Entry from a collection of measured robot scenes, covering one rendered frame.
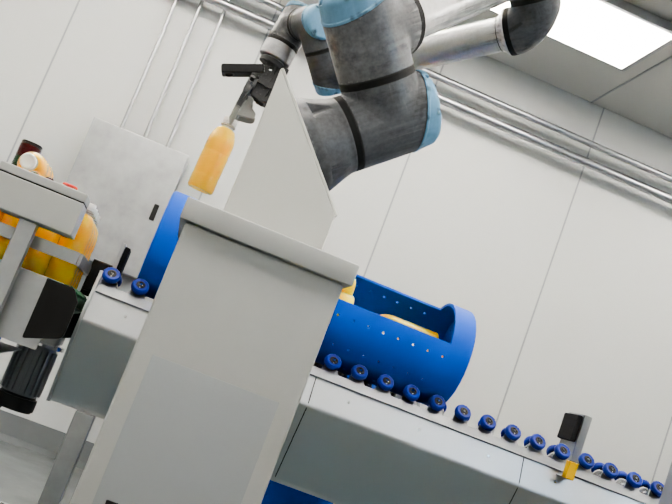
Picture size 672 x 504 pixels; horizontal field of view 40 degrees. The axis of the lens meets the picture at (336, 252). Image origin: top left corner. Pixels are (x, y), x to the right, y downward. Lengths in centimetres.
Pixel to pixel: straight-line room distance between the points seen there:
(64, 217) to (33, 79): 400
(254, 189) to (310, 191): 10
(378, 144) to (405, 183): 436
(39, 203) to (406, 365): 100
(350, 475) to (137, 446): 96
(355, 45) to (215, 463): 79
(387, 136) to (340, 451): 96
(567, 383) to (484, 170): 151
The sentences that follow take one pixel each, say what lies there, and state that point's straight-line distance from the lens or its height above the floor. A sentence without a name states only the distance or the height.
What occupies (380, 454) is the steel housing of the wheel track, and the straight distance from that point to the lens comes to 245.
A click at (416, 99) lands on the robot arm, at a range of 180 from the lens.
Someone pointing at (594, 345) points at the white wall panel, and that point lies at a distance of 649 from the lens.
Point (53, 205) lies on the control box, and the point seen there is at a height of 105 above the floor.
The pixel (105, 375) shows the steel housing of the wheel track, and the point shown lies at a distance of 238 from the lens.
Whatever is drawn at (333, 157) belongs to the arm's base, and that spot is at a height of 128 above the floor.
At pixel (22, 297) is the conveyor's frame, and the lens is 227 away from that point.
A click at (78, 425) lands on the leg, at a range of 240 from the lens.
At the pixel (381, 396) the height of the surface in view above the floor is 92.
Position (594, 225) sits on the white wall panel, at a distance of 655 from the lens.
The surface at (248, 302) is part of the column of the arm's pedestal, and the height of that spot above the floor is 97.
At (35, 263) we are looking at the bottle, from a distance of 234.
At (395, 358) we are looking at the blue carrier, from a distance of 244.
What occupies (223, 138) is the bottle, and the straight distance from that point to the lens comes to 250.
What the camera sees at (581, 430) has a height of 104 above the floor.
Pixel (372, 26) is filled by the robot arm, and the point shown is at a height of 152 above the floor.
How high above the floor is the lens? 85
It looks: 9 degrees up
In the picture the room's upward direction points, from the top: 21 degrees clockwise
